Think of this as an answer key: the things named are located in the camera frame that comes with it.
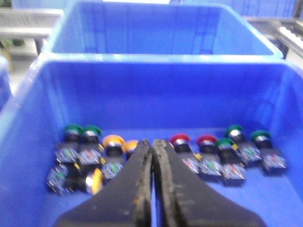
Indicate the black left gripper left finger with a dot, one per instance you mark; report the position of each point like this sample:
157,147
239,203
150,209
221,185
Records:
124,202

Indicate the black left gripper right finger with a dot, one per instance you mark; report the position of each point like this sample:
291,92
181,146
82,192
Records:
187,201

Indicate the red push button right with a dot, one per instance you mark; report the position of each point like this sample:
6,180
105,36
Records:
210,164

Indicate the red push button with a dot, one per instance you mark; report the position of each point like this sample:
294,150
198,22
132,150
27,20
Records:
210,164
180,142

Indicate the yellow push button upright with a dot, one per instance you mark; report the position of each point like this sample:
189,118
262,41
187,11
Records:
114,156

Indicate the yellow push button hidden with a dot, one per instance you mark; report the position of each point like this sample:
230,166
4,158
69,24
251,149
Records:
130,146

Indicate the red push button left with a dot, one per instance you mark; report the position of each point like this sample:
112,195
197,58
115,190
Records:
180,142

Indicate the yellow push button lying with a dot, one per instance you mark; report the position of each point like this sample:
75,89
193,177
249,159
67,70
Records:
63,179

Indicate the green push button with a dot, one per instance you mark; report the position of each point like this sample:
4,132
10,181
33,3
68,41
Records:
273,162
89,151
67,150
249,153
233,170

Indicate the green push button front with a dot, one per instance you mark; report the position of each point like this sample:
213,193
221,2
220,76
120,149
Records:
233,170

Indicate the green push button far left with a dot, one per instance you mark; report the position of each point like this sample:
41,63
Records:
67,150

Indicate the green push button back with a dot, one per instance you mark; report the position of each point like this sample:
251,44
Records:
249,153

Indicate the green push button far right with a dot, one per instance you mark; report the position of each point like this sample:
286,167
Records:
273,162

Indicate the blue plastic crate left front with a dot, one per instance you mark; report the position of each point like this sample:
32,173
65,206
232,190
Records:
145,100

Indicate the blue crate behind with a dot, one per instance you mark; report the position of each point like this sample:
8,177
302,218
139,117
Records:
96,27

